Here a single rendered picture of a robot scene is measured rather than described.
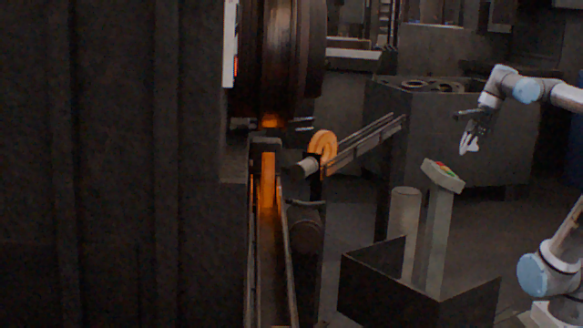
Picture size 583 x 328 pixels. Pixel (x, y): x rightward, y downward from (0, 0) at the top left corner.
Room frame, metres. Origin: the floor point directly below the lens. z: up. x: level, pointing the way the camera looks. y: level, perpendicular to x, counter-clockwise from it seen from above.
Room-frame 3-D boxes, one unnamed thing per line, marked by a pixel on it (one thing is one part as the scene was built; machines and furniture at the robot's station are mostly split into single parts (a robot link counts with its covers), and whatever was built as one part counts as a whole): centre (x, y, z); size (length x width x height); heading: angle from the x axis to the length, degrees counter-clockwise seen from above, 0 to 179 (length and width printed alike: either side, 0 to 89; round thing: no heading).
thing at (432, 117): (4.17, -1.08, 0.39); 1.03 x 0.83 x 0.77; 109
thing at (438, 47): (5.85, -1.52, 0.55); 1.10 x 0.53 x 1.10; 24
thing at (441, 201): (2.36, -0.64, 0.31); 0.24 x 0.16 x 0.62; 4
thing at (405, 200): (2.31, -0.49, 0.26); 0.12 x 0.12 x 0.52
